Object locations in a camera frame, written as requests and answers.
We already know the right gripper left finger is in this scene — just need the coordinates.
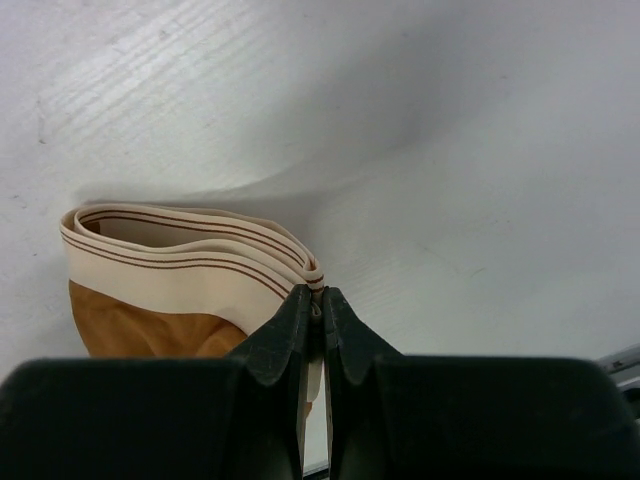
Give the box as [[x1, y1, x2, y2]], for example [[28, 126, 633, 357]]
[[1, 285, 312, 479]]

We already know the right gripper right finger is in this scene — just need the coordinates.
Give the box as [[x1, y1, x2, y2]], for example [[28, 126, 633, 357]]
[[323, 288, 639, 479]]

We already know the aluminium rail frame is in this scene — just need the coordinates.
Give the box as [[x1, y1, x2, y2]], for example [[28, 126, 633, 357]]
[[299, 342, 640, 479]]

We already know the brown underwear cream waistband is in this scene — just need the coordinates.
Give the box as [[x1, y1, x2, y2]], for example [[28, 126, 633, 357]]
[[58, 202, 326, 441]]

